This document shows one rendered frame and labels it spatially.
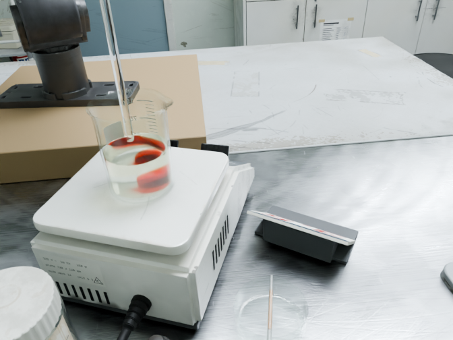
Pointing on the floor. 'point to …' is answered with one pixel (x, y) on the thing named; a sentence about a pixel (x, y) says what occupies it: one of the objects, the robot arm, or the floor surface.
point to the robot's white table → (313, 94)
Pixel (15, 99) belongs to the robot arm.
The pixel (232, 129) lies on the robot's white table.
